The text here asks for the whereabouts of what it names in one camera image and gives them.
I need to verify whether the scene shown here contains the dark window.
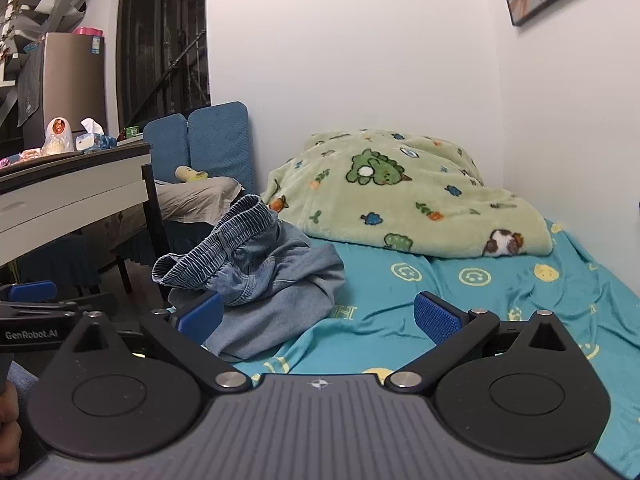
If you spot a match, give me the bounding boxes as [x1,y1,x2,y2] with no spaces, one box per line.
[115,0,211,132]

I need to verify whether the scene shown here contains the teal smiley bed sheet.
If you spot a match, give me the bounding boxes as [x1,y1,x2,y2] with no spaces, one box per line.
[167,205,640,480]

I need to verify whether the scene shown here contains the green printed fleece blanket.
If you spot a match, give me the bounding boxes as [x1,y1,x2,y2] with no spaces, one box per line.
[260,129,554,260]

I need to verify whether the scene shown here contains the white wall shelves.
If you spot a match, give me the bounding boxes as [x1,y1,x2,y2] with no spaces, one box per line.
[0,0,103,86]

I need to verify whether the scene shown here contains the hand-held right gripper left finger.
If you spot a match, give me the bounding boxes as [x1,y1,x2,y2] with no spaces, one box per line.
[66,291,252,395]

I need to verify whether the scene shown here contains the cardboard box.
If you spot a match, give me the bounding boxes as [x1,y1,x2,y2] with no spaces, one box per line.
[81,207,150,257]

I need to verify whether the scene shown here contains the beige pillow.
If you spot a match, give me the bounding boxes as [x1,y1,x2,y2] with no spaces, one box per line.
[154,176,244,224]

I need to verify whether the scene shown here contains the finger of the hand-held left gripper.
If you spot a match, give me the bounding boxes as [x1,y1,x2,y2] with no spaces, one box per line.
[0,281,120,318]

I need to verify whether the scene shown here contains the person's left hand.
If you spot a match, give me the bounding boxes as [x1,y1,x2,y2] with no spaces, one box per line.
[0,391,23,442]

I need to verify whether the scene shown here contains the bronze refrigerator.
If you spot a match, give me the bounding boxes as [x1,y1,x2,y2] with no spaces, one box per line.
[16,32,107,150]

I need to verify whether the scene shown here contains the yellow plush toy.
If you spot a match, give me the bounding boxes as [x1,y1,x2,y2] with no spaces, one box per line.
[173,165,209,184]

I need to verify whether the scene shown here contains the blue quilted cushion panel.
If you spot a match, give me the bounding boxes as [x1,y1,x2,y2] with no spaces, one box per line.
[187,101,257,197]
[143,113,191,184]

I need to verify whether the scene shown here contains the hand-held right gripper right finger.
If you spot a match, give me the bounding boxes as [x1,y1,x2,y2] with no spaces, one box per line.
[384,291,585,393]

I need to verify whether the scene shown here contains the white doll figure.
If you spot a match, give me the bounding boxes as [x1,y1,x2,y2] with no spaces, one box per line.
[41,116,72,156]

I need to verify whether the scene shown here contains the blue denim jeans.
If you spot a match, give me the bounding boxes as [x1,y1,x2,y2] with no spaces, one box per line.
[151,194,347,362]

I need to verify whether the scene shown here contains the white table with dark top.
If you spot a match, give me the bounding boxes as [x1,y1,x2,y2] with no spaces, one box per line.
[0,141,154,267]

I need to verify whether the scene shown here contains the tissue pack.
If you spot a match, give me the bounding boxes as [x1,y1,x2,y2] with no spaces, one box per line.
[74,117,119,154]

